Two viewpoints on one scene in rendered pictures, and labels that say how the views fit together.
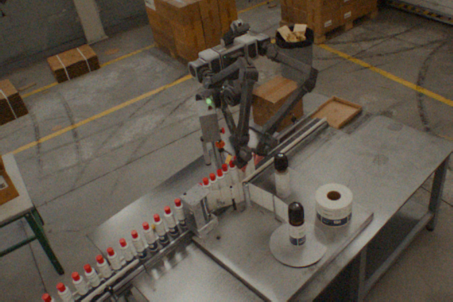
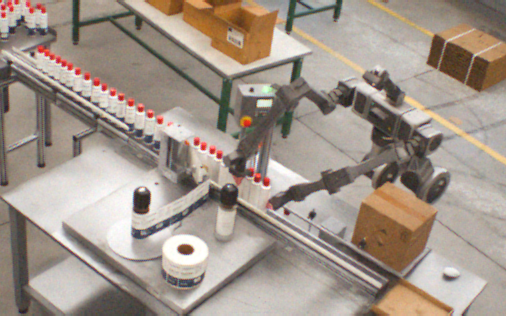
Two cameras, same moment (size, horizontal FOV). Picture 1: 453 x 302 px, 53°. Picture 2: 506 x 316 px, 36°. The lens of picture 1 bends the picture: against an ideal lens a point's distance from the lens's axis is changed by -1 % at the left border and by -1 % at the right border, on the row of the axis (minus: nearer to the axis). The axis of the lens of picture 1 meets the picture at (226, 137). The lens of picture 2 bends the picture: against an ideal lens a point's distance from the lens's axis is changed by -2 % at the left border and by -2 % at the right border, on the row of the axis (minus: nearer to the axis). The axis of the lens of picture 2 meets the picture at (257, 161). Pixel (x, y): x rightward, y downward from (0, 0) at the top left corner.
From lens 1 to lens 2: 333 cm
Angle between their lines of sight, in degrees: 56
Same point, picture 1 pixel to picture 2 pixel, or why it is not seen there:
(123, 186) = (355, 193)
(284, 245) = not seen: hidden behind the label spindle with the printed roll
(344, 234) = (148, 277)
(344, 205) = (167, 255)
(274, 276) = (99, 218)
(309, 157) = (302, 273)
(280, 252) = (127, 223)
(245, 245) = not seen: hidden behind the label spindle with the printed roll
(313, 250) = (126, 247)
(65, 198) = (327, 148)
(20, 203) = (231, 67)
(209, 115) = (240, 92)
